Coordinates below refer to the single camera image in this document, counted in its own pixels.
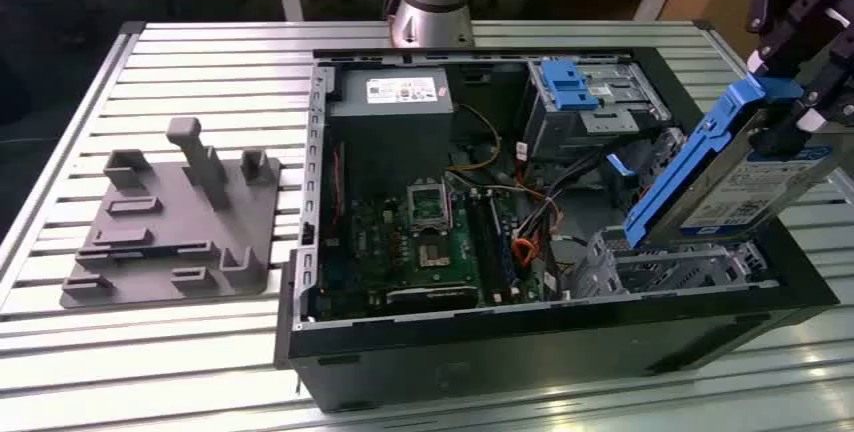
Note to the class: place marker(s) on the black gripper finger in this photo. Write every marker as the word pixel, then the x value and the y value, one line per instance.
pixel 835 67
pixel 768 12

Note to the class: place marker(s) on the hard disk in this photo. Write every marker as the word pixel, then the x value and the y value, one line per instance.
pixel 735 187

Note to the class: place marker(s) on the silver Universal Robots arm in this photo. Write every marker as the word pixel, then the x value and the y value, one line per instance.
pixel 434 2

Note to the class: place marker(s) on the metal disk bay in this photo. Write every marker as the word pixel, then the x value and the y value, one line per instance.
pixel 675 272

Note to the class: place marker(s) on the black RAM slot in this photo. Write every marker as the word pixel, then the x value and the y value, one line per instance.
pixel 483 247

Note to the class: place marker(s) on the blue drive latch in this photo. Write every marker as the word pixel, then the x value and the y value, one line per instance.
pixel 568 84

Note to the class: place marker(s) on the metal drive cage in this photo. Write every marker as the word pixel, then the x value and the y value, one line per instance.
pixel 568 127

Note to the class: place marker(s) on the RAM stick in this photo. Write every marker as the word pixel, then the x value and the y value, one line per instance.
pixel 504 247

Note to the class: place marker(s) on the grey power supply unit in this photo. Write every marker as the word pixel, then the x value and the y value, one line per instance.
pixel 388 127

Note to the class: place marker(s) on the CPU socket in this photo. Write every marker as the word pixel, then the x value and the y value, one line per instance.
pixel 437 252

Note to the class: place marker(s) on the green motherboard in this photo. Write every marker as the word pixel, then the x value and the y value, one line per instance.
pixel 394 247

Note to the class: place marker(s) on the black open PC case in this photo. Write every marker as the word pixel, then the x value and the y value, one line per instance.
pixel 508 357

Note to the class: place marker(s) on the black graphics card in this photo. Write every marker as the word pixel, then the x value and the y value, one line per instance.
pixel 430 297

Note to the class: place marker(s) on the grey parts rack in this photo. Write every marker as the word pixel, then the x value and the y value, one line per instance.
pixel 174 232

